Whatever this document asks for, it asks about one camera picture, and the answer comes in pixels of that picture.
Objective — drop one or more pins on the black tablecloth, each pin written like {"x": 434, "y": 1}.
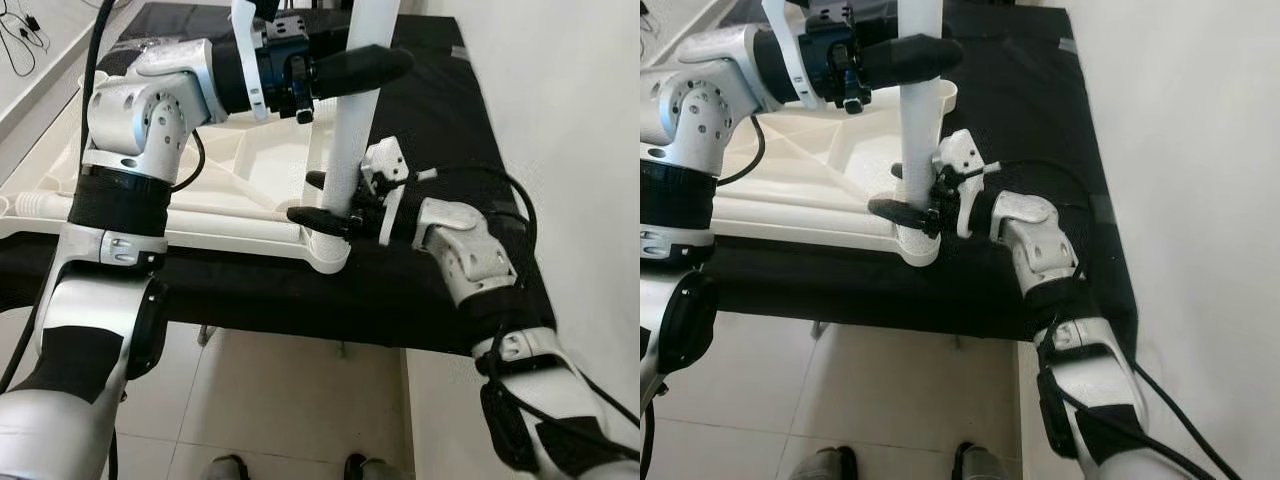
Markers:
{"x": 440, "y": 110}
{"x": 1020, "y": 120}

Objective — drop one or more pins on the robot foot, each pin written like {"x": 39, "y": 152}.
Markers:
{"x": 982, "y": 463}
{"x": 372, "y": 468}
{"x": 828, "y": 465}
{"x": 228, "y": 468}

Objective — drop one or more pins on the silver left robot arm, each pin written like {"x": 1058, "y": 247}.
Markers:
{"x": 130, "y": 110}
{"x": 690, "y": 100}

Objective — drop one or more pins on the white plastic table top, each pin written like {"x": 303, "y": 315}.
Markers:
{"x": 260, "y": 170}
{"x": 830, "y": 160}

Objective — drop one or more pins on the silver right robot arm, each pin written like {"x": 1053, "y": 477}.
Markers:
{"x": 465, "y": 250}
{"x": 1040, "y": 240}

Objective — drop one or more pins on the white plastic table leg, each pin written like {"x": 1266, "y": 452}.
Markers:
{"x": 920, "y": 130}
{"x": 355, "y": 120}
{"x": 800, "y": 215}
{"x": 230, "y": 218}

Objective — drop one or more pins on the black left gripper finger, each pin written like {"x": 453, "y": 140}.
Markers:
{"x": 910, "y": 60}
{"x": 360, "y": 70}

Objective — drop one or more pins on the grey tape patch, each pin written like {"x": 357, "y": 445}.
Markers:
{"x": 458, "y": 52}
{"x": 1068, "y": 45}
{"x": 1100, "y": 210}

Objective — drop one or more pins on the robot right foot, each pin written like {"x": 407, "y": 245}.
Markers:
{"x": 372, "y": 468}
{"x": 982, "y": 463}

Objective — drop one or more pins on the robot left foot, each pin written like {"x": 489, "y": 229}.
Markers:
{"x": 228, "y": 468}
{"x": 828, "y": 465}

